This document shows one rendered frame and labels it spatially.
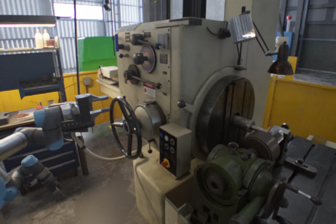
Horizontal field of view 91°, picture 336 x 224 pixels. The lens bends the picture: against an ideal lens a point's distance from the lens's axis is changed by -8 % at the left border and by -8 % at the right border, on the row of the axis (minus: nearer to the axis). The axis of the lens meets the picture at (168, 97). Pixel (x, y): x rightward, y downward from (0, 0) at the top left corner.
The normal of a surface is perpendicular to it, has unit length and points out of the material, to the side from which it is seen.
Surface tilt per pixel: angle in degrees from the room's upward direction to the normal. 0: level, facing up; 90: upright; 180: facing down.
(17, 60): 90
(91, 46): 84
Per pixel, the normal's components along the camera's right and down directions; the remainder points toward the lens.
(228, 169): 0.22, -0.81
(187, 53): 0.63, 0.24
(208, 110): -0.68, -0.28
